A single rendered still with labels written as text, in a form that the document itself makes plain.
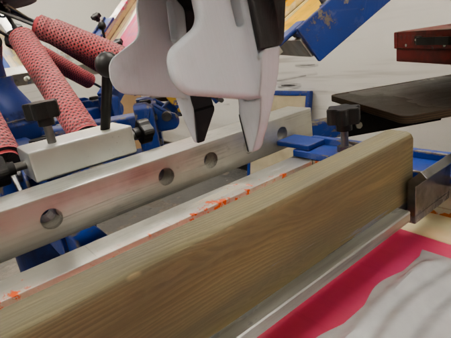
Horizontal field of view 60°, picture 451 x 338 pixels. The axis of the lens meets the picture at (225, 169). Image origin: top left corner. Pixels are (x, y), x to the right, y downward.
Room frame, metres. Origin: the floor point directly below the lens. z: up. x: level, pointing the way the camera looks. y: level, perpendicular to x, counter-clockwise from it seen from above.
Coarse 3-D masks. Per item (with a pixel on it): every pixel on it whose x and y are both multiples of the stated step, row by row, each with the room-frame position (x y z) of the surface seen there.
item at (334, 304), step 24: (408, 240) 0.33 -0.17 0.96; (432, 240) 0.32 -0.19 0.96; (360, 264) 0.30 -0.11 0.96; (384, 264) 0.30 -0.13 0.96; (408, 264) 0.29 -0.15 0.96; (336, 288) 0.27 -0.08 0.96; (360, 288) 0.27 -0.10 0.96; (312, 312) 0.25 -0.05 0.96; (336, 312) 0.25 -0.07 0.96; (264, 336) 0.23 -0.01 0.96; (288, 336) 0.23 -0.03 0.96; (312, 336) 0.22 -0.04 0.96
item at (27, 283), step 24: (264, 168) 0.50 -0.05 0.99; (288, 168) 0.48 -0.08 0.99; (216, 192) 0.44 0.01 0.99; (240, 192) 0.43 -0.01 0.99; (168, 216) 0.39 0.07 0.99; (192, 216) 0.38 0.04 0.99; (96, 240) 0.36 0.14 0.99; (120, 240) 0.35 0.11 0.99; (144, 240) 0.35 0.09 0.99; (48, 264) 0.32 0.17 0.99; (72, 264) 0.31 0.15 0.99; (96, 264) 0.32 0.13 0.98; (0, 288) 0.29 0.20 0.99; (24, 288) 0.29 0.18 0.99
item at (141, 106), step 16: (96, 96) 1.22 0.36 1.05; (112, 96) 1.19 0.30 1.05; (96, 112) 1.17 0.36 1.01; (112, 112) 1.17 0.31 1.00; (144, 112) 0.87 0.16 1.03; (160, 112) 0.91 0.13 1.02; (176, 112) 1.00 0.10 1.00; (160, 128) 0.91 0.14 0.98; (144, 144) 0.87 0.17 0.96; (160, 144) 0.89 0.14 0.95; (0, 192) 0.58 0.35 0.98
